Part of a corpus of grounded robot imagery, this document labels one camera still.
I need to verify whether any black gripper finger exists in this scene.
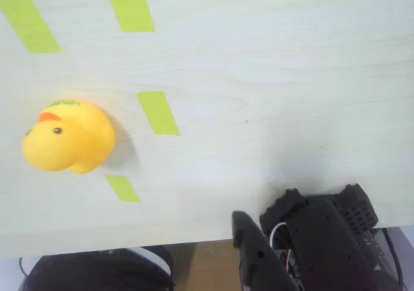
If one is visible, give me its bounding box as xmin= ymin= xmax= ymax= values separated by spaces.
xmin=232 ymin=210 xmax=299 ymax=291

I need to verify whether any yellow rubber duck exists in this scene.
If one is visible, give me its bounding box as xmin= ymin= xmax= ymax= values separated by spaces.
xmin=21 ymin=98 xmax=116 ymax=175

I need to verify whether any yellow-green tape strip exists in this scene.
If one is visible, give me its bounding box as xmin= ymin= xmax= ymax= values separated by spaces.
xmin=0 ymin=0 xmax=63 ymax=54
xmin=103 ymin=174 xmax=141 ymax=204
xmin=136 ymin=91 xmax=181 ymax=137
xmin=103 ymin=0 xmax=156 ymax=34

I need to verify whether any black round object white rim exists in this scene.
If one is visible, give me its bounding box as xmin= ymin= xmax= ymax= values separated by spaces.
xmin=19 ymin=244 xmax=176 ymax=291

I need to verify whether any black cable at arm base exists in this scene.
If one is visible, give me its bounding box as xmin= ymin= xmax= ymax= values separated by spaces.
xmin=382 ymin=228 xmax=406 ymax=291

